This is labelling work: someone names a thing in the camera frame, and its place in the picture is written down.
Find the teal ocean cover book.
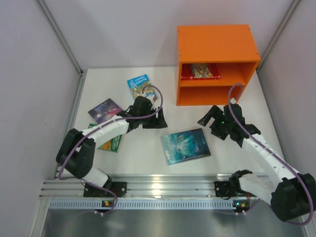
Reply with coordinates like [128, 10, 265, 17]
[162, 128, 211, 165]

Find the dark purple galaxy book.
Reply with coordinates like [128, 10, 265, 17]
[88, 98, 122, 124]

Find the red treehouse book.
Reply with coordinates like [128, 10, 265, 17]
[181, 63, 221, 80]

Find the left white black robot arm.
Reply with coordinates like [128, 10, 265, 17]
[56, 96, 167, 190]

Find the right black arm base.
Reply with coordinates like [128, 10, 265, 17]
[214, 169, 253, 204]

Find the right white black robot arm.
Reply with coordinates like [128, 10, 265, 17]
[198, 103, 316, 224]

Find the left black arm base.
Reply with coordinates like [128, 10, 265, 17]
[83, 181, 127, 198]

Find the light blue treehouse book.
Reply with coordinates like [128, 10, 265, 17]
[127, 74, 158, 102]

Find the green treehouse book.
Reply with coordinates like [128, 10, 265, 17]
[97, 135, 122, 153]

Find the orange wooden shelf cabinet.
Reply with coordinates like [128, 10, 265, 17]
[176, 25, 261, 106]

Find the aluminium mounting rail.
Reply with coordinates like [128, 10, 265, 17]
[39, 174, 231, 198]

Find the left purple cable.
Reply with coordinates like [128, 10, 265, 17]
[57, 85, 163, 215]

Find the purple cable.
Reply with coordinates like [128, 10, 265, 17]
[57, 85, 163, 215]
[228, 83, 314, 226]

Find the slotted grey cable duct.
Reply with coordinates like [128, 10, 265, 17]
[49, 199, 301, 210]

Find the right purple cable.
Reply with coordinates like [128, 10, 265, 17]
[228, 83, 314, 226]

